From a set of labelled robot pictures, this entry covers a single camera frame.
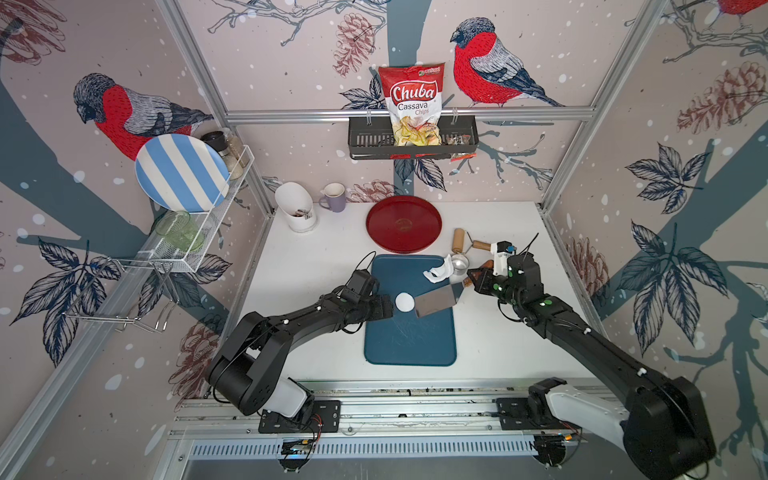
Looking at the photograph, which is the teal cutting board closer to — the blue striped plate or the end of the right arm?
the end of the right arm

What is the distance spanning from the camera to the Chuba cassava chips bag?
0.81m

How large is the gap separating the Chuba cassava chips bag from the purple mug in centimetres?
38

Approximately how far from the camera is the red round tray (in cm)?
109

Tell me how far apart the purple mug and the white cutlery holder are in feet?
0.22

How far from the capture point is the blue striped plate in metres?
0.69

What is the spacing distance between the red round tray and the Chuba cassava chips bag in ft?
1.18

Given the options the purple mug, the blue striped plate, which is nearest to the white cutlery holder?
the purple mug

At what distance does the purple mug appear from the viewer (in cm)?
116

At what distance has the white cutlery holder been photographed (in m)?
1.09

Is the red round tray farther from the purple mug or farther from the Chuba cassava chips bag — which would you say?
the Chuba cassava chips bag

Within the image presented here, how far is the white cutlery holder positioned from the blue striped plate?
28 cm
